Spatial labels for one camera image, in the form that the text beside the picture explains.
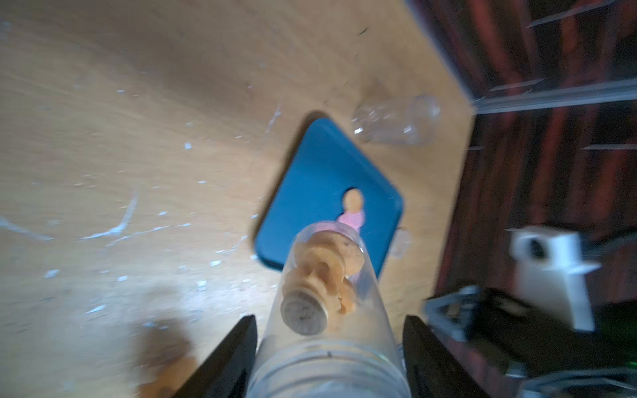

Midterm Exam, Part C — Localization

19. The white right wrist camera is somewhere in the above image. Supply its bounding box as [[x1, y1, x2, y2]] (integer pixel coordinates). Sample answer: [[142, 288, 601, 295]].
[[509, 226, 601, 333]]

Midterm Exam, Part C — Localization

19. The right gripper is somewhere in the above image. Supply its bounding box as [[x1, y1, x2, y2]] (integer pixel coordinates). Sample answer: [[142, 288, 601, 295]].
[[423, 285, 636, 397]]

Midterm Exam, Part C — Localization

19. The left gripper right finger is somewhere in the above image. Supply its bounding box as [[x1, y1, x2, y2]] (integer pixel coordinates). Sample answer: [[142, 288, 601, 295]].
[[402, 315, 488, 398]]

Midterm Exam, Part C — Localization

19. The clear jar lid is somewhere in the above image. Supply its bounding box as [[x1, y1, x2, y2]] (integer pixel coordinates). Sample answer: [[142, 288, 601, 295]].
[[388, 227, 411, 259]]

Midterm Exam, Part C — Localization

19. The clear jar with cookies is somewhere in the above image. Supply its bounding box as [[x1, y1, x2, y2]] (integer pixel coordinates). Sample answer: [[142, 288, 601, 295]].
[[352, 95, 441, 145]]

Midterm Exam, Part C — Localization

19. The teal plastic tray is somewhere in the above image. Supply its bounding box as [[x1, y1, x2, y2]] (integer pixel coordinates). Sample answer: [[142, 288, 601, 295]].
[[255, 118, 404, 275]]

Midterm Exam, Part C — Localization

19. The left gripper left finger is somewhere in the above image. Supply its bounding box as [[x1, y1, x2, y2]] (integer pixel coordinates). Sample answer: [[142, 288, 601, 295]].
[[173, 315, 258, 398]]

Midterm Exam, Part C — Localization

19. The brown round cookie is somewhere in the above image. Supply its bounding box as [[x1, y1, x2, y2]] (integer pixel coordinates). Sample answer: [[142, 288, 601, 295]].
[[343, 188, 364, 213]]

